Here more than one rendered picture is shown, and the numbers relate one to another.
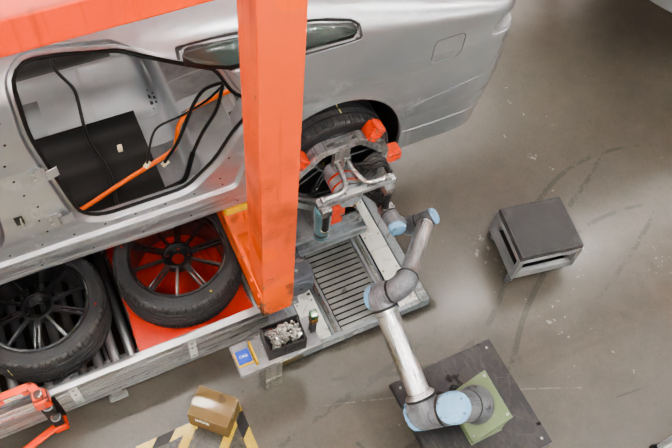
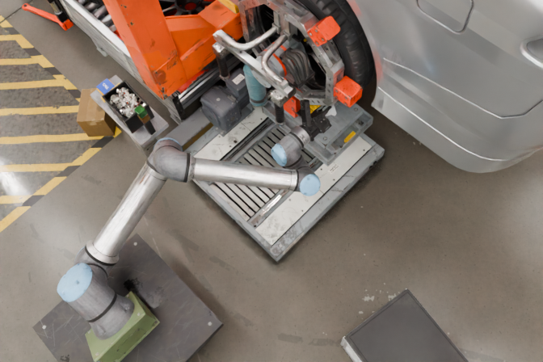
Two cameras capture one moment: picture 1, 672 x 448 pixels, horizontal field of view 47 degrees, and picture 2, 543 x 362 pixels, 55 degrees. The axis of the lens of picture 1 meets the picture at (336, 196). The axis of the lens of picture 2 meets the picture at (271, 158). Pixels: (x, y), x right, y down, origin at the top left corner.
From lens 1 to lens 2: 280 cm
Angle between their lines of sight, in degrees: 40
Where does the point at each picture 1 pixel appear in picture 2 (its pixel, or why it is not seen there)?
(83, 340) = not seen: outside the picture
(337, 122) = not seen: outside the picture
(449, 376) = (162, 291)
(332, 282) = (258, 158)
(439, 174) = (456, 224)
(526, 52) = not seen: outside the picture
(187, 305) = not seen: hidden behind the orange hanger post
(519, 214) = (411, 316)
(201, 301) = not seen: hidden behind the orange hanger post
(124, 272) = not seen: outside the picture
